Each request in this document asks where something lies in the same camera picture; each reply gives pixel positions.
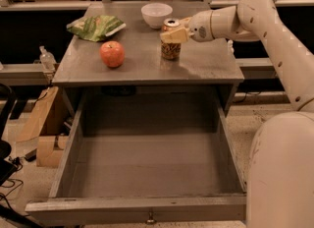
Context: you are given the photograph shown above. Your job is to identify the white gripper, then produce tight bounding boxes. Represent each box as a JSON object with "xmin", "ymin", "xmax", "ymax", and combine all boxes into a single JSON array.
[{"xmin": 160, "ymin": 10, "xmax": 214, "ymax": 43}]

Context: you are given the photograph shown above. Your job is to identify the orange soda can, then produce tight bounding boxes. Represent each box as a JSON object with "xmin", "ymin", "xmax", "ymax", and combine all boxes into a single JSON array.
[{"xmin": 161, "ymin": 18, "xmax": 181, "ymax": 60}]

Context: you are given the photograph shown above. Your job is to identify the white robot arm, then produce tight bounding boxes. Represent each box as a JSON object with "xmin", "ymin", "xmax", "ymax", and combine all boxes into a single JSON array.
[{"xmin": 160, "ymin": 0, "xmax": 314, "ymax": 228}]

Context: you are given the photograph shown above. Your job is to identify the grey cabinet counter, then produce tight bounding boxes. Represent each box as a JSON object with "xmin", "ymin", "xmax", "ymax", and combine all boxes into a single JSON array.
[{"xmin": 53, "ymin": 1, "xmax": 243, "ymax": 109}]

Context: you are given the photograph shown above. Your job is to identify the open grey top drawer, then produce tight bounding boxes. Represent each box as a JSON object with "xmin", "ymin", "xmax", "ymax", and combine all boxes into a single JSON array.
[{"xmin": 26, "ymin": 89, "xmax": 246, "ymax": 226}]

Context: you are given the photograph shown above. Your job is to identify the brass drawer knob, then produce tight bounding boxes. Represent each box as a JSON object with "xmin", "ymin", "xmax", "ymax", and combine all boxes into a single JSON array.
[{"xmin": 146, "ymin": 212, "xmax": 156, "ymax": 225}]

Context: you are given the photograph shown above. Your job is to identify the white bowl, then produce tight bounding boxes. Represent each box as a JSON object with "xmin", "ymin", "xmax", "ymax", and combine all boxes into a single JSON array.
[{"xmin": 141, "ymin": 3, "xmax": 173, "ymax": 29}]

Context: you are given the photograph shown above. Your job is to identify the white pump bottle right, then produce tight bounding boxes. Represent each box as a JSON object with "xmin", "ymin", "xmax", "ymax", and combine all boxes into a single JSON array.
[{"xmin": 227, "ymin": 40, "xmax": 235, "ymax": 54}]

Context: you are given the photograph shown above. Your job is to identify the red apple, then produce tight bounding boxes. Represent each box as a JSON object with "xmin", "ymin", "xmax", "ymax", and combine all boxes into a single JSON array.
[{"xmin": 100, "ymin": 41, "xmax": 125, "ymax": 68}]

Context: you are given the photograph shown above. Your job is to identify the green chip bag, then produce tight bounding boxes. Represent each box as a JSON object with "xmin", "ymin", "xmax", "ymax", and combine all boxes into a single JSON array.
[{"xmin": 66, "ymin": 15, "xmax": 126, "ymax": 42}]

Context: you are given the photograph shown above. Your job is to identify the clear sanitizer bottle left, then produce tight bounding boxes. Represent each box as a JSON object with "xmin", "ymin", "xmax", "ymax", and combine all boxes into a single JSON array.
[{"xmin": 39, "ymin": 46, "xmax": 57, "ymax": 72}]

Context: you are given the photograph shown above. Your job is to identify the cardboard boxes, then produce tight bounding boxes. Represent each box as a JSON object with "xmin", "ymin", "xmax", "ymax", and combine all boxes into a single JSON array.
[{"xmin": 17, "ymin": 86, "xmax": 69, "ymax": 168}]

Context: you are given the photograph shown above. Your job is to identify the black office chair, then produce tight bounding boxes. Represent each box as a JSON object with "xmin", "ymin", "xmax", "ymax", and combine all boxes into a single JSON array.
[{"xmin": 0, "ymin": 84, "xmax": 17, "ymax": 186}]

